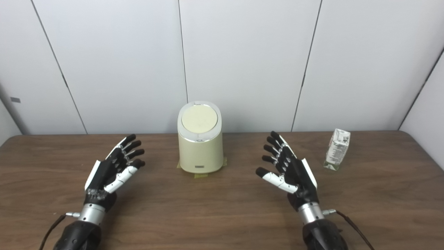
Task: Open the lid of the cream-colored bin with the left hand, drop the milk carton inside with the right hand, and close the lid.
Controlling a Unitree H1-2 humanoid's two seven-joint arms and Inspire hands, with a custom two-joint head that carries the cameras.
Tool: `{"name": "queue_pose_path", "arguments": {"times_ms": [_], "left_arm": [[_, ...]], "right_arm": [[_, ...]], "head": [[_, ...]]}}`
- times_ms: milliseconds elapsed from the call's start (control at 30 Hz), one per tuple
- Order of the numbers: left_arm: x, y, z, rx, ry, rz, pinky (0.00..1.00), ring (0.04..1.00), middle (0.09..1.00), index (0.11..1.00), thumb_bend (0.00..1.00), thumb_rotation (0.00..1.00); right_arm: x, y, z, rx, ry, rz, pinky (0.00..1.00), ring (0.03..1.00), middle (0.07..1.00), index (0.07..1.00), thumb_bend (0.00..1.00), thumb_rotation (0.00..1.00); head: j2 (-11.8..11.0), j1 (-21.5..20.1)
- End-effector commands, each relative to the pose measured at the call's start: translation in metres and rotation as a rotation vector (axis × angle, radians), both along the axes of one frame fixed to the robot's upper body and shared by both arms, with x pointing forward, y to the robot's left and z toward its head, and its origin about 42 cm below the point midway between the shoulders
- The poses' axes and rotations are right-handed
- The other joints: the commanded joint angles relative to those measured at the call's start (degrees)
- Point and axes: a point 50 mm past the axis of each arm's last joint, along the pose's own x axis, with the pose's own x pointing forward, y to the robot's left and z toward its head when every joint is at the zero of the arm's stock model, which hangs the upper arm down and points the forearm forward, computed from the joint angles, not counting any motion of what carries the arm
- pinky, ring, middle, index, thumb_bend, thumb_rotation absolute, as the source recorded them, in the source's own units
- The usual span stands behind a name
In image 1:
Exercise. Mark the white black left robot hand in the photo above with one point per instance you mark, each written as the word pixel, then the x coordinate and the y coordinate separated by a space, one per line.
pixel 104 173

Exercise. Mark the small grey wall tag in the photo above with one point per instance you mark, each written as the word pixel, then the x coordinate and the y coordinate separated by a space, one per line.
pixel 15 100

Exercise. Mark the white green milk carton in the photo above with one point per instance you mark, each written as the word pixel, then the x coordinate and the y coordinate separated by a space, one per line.
pixel 336 149

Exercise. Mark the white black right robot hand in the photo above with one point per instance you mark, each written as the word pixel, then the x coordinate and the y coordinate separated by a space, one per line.
pixel 298 173

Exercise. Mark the cream round bin lid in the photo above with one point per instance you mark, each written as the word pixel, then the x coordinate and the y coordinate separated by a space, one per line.
pixel 199 118

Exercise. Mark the cream-colored bin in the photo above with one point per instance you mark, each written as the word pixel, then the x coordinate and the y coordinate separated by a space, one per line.
pixel 201 152

